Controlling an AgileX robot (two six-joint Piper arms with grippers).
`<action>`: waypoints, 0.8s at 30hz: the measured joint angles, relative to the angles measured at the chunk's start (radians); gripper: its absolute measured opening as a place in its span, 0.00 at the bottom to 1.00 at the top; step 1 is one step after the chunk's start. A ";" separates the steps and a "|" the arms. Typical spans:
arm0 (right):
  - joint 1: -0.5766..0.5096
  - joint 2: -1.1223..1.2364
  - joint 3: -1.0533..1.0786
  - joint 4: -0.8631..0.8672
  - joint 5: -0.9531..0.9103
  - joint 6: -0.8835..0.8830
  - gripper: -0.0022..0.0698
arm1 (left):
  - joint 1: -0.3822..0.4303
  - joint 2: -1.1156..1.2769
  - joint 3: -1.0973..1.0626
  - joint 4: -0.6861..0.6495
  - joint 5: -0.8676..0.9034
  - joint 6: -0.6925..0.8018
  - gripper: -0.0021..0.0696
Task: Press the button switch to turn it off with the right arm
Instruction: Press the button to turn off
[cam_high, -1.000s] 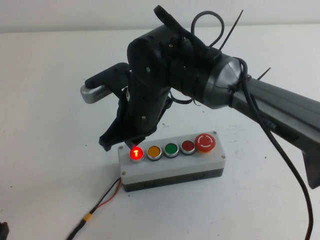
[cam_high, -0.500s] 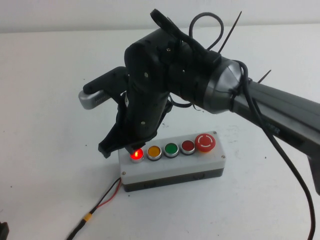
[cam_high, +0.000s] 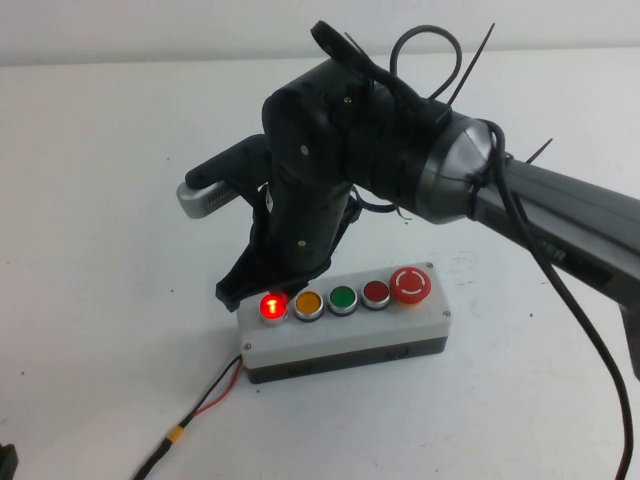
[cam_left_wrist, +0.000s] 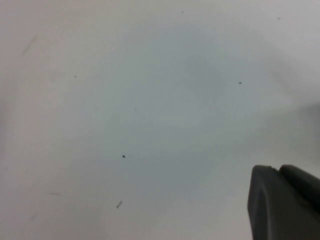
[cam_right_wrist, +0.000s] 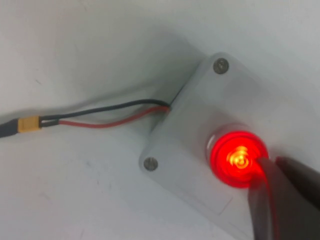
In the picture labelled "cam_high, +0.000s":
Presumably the black sleeved power cable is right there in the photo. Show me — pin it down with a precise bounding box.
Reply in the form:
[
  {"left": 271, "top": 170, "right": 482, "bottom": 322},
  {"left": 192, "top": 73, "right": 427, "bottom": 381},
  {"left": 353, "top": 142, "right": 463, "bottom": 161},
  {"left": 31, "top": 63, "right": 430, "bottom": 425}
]
[{"left": 130, "top": 439, "right": 174, "bottom": 480}]

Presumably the dark red push button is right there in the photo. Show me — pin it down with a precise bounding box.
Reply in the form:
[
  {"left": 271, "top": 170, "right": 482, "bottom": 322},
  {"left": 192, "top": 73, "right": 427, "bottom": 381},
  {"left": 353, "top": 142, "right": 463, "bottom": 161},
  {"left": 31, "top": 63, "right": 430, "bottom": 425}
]
[{"left": 360, "top": 279, "right": 392, "bottom": 311}]

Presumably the thin black cable loop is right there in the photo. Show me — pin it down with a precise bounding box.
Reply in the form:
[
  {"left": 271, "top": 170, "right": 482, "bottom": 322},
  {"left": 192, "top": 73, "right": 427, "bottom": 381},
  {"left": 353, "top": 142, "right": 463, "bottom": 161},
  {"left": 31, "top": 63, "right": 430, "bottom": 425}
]
[{"left": 390, "top": 27, "right": 464, "bottom": 101}]

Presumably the red emergency stop mushroom button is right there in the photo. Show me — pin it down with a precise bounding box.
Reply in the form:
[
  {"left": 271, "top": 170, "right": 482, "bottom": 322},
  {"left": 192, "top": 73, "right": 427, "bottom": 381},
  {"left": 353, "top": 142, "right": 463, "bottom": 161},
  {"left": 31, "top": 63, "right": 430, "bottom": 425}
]
[{"left": 389, "top": 267, "right": 433, "bottom": 307}]

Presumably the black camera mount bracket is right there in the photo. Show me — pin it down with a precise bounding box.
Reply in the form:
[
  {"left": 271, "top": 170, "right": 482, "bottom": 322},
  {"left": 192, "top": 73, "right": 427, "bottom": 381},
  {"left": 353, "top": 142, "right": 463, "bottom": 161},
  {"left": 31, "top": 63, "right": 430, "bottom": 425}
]
[{"left": 184, "top": 133, "right": 275, "bottom": 204}]

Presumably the long black zip tie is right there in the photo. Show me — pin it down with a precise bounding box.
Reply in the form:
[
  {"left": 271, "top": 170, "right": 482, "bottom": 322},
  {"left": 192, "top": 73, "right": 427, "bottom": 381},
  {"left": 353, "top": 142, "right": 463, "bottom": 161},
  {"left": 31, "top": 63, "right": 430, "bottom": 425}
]
[{"left": 447, "top": 22, "right": 497, "bottom": 109}]

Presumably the black cable bundle on wrist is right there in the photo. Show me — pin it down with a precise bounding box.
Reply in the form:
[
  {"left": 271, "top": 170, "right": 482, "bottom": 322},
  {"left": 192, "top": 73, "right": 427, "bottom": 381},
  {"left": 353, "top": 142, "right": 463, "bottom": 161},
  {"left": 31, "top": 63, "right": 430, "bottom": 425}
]
[{"left": 309, "top": 19, "right": 454, "bottom": 126}]

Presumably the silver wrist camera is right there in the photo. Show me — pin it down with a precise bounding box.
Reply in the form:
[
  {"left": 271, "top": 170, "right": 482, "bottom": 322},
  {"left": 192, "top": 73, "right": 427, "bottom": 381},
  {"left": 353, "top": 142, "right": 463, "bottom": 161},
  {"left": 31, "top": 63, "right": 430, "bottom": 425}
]
[{"left": 175, "top": 180, "right": 242, "bottom": 220}]

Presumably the grey and black button box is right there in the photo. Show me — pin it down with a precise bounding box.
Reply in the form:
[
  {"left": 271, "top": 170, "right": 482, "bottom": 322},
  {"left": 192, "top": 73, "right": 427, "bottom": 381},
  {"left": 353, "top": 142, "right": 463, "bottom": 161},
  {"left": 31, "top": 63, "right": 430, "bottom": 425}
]
[{"left": 236, "top": 261, "right": 453, "bottom": 385}]

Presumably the short black zip tie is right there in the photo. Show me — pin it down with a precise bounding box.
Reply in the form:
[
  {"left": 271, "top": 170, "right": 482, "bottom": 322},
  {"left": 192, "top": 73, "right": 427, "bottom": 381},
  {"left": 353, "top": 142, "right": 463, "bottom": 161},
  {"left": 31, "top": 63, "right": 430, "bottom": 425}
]
[{"left": 523, "top": 138, "right": 554, "bottom": 165}]

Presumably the thin red wire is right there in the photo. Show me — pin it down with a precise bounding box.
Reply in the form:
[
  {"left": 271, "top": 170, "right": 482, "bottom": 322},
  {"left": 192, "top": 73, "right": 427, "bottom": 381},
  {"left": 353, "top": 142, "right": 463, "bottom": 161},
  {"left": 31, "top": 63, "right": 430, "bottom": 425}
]
[{"left": 183, "top": 364, "right": 246, "bottom": 425}]

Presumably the yellow push button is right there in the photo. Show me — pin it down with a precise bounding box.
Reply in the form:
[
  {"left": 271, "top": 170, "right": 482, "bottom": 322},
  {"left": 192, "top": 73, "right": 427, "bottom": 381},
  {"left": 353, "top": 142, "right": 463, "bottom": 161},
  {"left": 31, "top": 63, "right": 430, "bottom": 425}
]
[{"left": 292, "top": 290, "right": 326, "bottom": 324}]

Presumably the thin black wire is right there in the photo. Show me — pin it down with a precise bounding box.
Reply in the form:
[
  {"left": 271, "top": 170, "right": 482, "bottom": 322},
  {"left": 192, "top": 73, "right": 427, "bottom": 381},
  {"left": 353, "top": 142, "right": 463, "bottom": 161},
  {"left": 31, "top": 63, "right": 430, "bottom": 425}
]
[{"left": 177, "top": 355, "right": 245, "bottom": 431}]

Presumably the lit red indicator button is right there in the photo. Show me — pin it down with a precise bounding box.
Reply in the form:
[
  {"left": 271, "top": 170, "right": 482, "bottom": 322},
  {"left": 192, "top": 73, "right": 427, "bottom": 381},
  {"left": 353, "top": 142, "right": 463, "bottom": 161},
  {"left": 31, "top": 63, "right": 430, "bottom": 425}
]
[{"left": 258, "top": 292, "right": 290, "bottom": 329}]

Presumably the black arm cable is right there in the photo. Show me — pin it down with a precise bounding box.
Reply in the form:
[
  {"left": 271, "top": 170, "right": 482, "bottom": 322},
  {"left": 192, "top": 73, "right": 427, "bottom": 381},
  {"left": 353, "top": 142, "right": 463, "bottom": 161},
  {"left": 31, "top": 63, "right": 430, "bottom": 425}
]
[{"left": 487, "top": 119, "right": 636, "bottom": 480}]

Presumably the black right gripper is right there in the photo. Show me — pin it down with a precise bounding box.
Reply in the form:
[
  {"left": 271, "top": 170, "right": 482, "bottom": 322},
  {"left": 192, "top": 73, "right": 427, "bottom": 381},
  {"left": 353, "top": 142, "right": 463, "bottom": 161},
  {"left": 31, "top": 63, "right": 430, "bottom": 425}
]
[{"left": 215, "top": 58, "right": 375, "bottom": 314}]

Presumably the green push button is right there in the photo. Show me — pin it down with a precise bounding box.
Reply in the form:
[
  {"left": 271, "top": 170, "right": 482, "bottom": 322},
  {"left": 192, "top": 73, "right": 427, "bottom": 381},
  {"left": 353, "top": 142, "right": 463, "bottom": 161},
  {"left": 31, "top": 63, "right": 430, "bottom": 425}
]
[{"left": 327, "top": 284, "right": 360, "bottom": 318}]

